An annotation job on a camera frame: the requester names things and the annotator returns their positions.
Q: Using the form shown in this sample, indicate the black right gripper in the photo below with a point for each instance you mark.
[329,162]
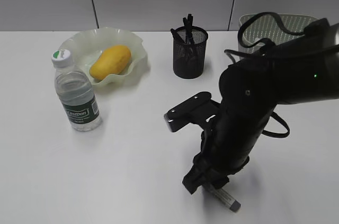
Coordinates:
[227,143]

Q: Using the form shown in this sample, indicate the grey white eraser front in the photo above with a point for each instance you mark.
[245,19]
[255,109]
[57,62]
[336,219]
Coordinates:
[224,197]

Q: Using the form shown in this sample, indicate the black marker pen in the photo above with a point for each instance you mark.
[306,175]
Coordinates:
[185,29]
[190,19]
[176,36]

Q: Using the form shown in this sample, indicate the yellow mango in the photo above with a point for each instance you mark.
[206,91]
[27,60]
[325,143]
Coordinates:
[112,60]

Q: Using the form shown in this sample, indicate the clear plastic water bottle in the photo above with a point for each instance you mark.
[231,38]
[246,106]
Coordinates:
[75,92]

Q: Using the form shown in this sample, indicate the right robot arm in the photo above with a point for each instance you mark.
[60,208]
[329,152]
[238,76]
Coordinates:
[299,71]

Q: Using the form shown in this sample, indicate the black mesh pen holder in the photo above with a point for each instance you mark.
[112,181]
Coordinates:
[188,60]

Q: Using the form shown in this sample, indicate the pale green plastic basket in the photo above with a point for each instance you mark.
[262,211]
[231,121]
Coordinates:
[266,27]

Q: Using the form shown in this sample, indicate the translucent green wavy plate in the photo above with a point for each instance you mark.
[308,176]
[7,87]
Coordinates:
[87,46]

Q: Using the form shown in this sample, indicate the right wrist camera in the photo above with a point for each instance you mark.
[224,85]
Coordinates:
[190,114]

